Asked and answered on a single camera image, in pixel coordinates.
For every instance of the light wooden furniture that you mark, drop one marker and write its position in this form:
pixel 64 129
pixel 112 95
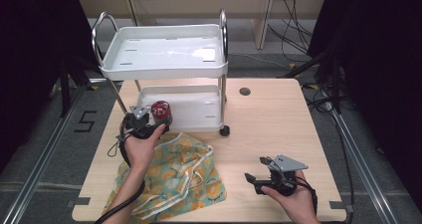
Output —
pixel 199 5

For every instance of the person's right hand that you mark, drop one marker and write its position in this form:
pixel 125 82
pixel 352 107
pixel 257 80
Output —
pixel 298 204

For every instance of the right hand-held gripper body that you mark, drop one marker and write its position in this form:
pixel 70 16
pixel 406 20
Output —
pixel 288 164

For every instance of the person's left hand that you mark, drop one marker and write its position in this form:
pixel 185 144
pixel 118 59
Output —
pixel 141 152

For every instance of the white two-tier cart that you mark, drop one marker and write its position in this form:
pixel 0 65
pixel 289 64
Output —
pixel 166 53

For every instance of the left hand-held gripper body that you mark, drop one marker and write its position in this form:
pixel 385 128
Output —
pixel 139 112

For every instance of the red can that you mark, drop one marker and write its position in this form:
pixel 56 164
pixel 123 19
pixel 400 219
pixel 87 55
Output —
pixel 161 111

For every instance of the floral tote bag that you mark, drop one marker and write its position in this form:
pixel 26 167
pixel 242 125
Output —
pixel 185 177

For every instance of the dark curtain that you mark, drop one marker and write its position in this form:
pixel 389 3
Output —
pixel 381 68
pixel 33 51

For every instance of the grey metal floor rail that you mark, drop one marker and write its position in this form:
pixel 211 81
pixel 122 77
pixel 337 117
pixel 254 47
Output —
pixel 40 164
pixel 361 164

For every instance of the black metal stand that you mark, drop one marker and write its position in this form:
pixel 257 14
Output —
pixel 335 84
pixel 65 88

